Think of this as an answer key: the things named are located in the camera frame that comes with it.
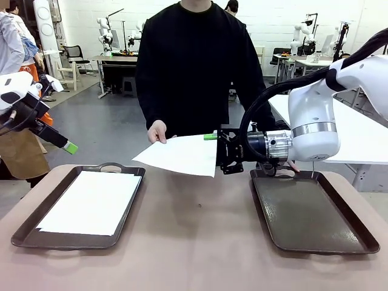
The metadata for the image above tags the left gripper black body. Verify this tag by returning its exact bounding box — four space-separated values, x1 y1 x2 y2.
30 121 54 142

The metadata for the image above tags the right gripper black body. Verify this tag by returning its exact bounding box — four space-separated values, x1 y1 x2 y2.
233 130 252 166

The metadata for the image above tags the white paper stack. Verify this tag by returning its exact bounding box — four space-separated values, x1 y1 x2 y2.
131 134 218 179

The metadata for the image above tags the person's right forearm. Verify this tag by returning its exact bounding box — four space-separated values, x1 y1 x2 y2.
142 81 173 130

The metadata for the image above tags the person's left hand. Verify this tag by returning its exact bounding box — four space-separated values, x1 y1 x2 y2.
284 160 301 174

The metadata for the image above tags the person's right hand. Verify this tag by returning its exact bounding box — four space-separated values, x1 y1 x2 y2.
147 119 169 145

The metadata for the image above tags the white wooden chair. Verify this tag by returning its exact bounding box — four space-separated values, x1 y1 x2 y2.
57 59 82 92

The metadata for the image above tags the person in black sweater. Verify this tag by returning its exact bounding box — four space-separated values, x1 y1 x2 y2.
135 0 273 139

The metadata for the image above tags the mannequin in orange trousers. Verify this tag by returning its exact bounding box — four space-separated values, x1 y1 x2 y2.
13 12 54 154

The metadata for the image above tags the black mesh office chair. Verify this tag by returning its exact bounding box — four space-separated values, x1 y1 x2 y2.
62 45 92 75

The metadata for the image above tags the brown plastic serving tray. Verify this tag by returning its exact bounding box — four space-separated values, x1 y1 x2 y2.
10 162 146 251
249 168 381 255

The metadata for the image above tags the grey plastic stool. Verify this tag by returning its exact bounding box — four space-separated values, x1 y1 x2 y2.
122 75 138 98

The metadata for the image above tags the white drawer shelf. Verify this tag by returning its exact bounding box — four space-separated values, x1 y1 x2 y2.
256 45 266 76

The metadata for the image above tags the mannequin in brown apron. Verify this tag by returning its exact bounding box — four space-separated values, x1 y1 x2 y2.
0 2 52 189

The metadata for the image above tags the dark background work table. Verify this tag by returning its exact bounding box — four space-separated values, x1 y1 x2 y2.
92 54 140 99

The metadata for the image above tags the long white background desk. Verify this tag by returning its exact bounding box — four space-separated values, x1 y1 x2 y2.
295 59 334 92

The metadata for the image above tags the large white table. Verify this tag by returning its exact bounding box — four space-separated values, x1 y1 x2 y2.
268 93 388 192

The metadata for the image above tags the background person dark hair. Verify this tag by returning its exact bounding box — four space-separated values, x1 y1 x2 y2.
224 0 239 16

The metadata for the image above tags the grey computer monitor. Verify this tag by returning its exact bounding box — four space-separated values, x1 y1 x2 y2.
321 34 335 56

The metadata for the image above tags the black tripod pole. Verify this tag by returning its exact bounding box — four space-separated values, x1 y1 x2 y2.
332 21 350 63

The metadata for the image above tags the black left wrist mount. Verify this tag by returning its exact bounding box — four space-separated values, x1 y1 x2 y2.
12 90 51 128

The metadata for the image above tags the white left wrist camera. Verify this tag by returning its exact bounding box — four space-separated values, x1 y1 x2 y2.
45 80 64 93

